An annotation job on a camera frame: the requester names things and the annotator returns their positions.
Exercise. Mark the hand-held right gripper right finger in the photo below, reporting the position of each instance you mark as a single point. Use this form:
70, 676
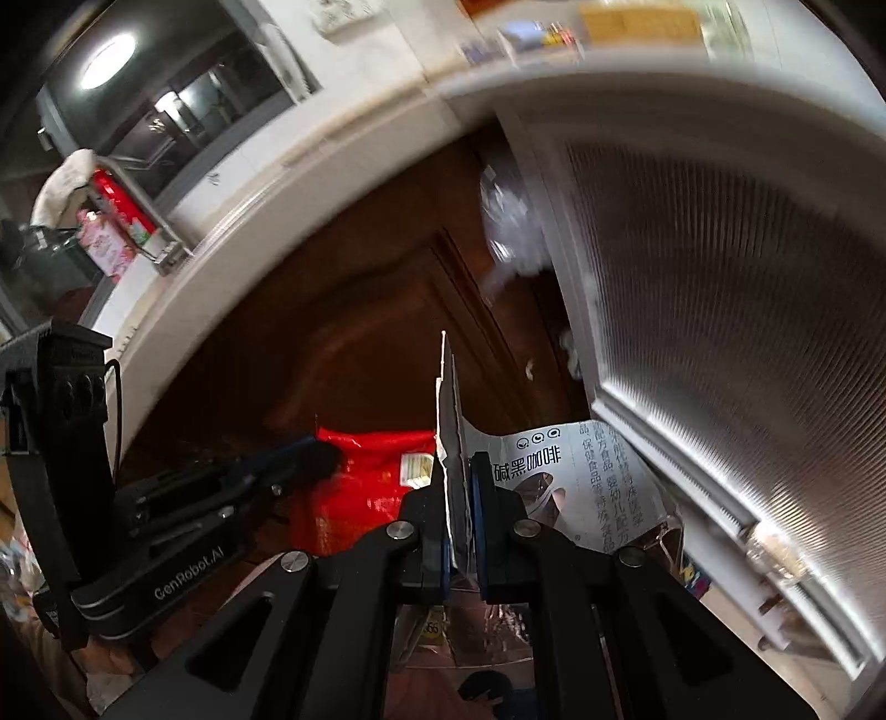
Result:
482, 529

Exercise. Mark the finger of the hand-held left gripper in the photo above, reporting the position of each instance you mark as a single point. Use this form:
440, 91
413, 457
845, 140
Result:
201, 523
301, 457

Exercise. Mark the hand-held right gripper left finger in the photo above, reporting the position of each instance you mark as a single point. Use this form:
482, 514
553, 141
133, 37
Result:
432, 536

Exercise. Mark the red snack packet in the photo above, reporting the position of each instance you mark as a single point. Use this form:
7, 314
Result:
367, 498

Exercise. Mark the silver coffee packet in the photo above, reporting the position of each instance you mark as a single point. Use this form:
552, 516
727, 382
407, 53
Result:
588, 478

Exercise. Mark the brown wooden cabinet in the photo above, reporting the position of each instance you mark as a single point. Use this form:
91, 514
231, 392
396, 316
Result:
346, 304

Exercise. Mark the person's leg in pink pants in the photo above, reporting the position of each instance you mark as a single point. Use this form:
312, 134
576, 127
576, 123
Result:
443, 699

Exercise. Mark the pink packet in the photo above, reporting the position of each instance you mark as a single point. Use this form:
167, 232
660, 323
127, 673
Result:
104, 242

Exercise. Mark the metal rack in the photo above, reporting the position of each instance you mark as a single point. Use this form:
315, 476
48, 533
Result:
163, 242

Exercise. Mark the red box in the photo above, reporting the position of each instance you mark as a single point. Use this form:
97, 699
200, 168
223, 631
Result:
124, 204

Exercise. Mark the glass jar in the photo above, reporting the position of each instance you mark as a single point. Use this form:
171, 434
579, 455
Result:
775, 554

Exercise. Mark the white cloth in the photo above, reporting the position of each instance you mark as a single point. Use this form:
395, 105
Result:
62, 183

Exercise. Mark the clear plastic bag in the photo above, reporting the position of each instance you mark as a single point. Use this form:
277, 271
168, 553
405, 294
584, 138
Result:
512, 221

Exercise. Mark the white cabinet with ribbed door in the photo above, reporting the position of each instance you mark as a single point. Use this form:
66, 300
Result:
699, 291

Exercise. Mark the dark glass window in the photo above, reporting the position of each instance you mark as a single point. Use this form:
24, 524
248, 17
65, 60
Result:
173, 90

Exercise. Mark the gold yellow box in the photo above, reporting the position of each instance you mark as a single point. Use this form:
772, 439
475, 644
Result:
640, 24

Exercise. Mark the white wall socket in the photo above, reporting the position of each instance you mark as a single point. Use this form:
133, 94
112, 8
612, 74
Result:
339, 15

